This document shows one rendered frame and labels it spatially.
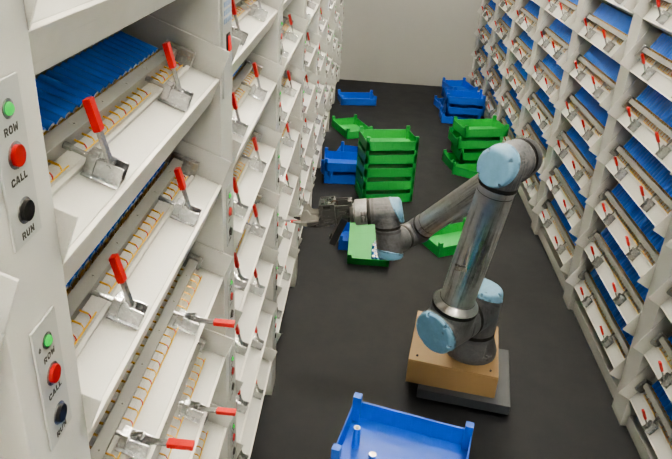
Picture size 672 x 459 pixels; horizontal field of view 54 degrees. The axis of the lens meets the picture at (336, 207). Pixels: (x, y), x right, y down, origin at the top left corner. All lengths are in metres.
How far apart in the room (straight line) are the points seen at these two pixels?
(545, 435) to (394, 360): 0.60
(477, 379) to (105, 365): 1.75
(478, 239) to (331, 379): 0.83
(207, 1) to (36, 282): 0.66
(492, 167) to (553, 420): 1.02
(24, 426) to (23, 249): 0.14
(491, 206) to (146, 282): 1.23
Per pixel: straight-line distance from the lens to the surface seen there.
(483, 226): 1.96
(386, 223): 2.22
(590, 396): 2.66
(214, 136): 1.17
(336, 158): 4.13
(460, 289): 2.08
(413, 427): 1.74
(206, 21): 1.12
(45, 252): 0.57
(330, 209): 2.22
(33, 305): 0.56
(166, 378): 1.05
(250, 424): 2.08
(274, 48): 1.83
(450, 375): 2.37
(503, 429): 2.41
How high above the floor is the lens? 1.62
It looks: 26 degrees down
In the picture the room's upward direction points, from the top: 4 degrees clockwise
